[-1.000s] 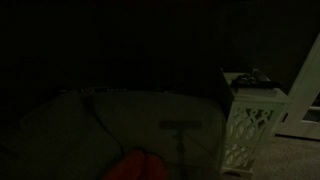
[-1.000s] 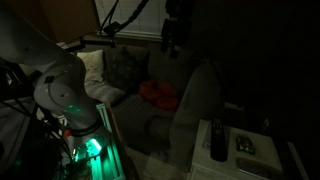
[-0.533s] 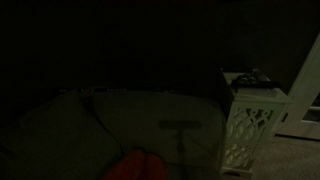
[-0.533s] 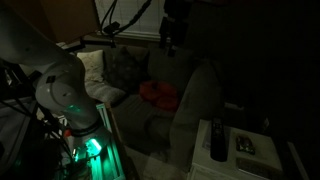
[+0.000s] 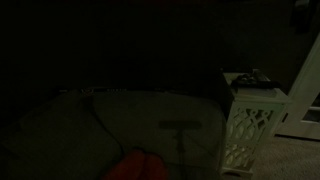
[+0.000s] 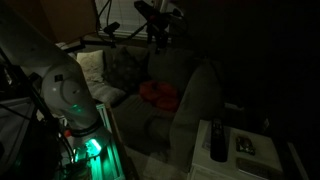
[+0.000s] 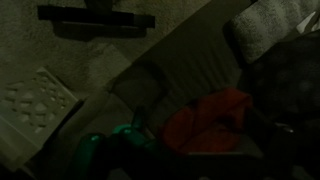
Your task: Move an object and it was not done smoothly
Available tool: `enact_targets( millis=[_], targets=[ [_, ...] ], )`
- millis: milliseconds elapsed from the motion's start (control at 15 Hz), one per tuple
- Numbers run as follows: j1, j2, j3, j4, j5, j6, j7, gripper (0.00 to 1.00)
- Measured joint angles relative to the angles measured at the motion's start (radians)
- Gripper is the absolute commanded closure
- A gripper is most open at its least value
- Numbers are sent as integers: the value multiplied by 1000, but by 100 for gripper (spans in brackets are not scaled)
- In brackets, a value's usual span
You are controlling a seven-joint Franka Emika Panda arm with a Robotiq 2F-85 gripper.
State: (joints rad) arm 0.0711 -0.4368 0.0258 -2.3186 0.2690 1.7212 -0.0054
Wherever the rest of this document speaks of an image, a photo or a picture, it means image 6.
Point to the white side table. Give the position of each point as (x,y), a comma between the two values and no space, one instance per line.
(233,156)

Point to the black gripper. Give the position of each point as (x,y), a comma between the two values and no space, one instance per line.
(156,17)

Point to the white window blinds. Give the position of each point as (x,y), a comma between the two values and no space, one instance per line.
(123,15)

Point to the dark patterned pillow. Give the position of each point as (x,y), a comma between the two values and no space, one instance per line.
(125,68)

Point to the black camera on stand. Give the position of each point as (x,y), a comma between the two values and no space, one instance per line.
(111,28)

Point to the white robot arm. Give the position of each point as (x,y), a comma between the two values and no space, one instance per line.
(63,88)

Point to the green lit robot base cart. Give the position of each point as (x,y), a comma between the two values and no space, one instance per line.
(103,156)

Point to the flat grey keypad remote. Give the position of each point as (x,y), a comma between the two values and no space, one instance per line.
(253,167)

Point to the black remote control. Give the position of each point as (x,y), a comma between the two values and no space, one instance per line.
(218,140)

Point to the orange cloth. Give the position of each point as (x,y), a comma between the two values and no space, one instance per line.
(160,93)

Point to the brown cardboard box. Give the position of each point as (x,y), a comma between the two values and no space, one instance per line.
(63,16)

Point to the grey sofa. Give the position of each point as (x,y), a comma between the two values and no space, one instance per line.
(173,100)

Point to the white pillow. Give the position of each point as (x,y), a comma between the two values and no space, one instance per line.
(95,75)

